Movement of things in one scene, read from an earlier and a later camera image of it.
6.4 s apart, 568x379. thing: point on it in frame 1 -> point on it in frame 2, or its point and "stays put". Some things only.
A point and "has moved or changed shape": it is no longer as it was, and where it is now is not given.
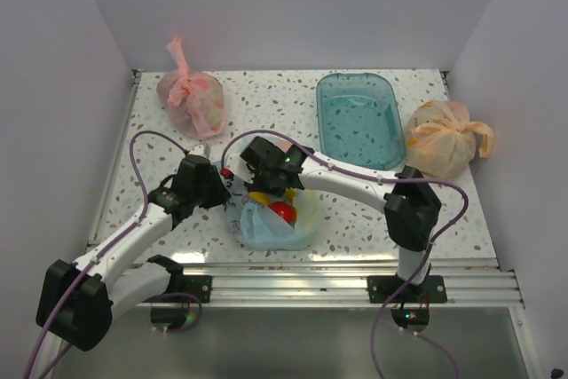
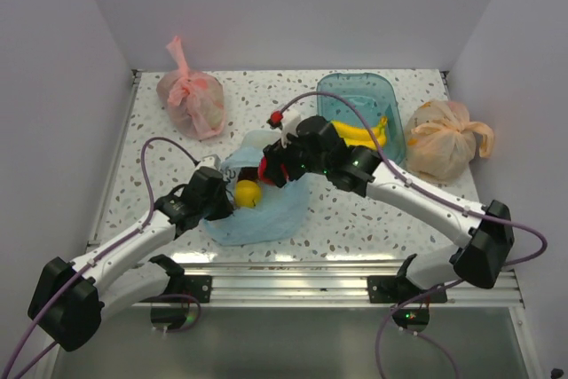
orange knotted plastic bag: x=440 y=138 stays put
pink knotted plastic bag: x=193 y=102 stays put
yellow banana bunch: x=290 y=195 -> x=359 y=136
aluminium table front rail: x=490 y=282 stays put
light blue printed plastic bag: x=260 y=225 has moved or changed shape
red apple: x=287 y=211 has moved or changed shape
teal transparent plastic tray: x=359 y=119 stays put
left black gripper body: x=210 y=193 -> x=216 y=208
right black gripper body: x=263 y=183 -> x=296 y=160
